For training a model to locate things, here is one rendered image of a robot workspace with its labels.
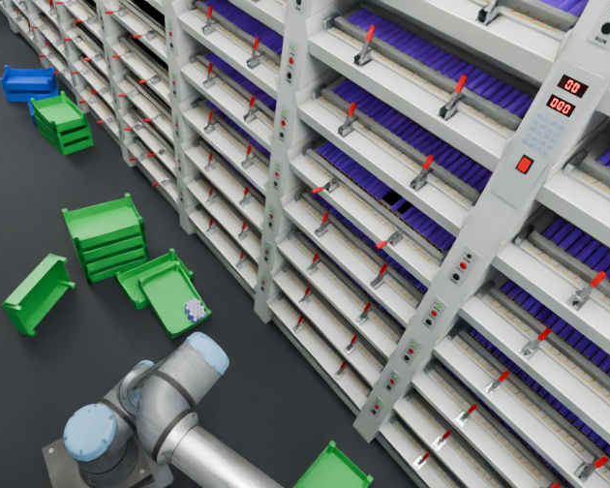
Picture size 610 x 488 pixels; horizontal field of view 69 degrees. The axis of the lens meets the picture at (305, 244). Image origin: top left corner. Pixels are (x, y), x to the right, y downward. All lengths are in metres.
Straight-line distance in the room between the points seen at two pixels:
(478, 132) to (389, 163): 0.27
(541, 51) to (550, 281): 0.46
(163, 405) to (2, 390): 1.26
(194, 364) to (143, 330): 1.17
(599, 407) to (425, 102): 0.78
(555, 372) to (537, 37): 0.72
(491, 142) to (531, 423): 0.74
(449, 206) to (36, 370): 1.74
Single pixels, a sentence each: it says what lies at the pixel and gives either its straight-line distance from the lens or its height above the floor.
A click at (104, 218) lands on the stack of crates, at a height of 0.24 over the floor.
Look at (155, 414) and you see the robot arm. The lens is 1.00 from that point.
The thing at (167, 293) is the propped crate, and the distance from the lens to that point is 2.21.
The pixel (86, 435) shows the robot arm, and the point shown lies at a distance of 1.57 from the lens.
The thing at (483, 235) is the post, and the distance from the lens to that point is 1.08.
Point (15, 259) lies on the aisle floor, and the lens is 2.60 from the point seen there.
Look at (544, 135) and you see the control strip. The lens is 0.94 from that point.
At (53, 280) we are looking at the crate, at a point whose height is 0.05.
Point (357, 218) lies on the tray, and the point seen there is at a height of 0.95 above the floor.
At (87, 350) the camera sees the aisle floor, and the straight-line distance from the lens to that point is 2.18.
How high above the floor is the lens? 1.82
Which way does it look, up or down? 46 degrees down
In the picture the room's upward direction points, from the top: 12 degrees clockwise
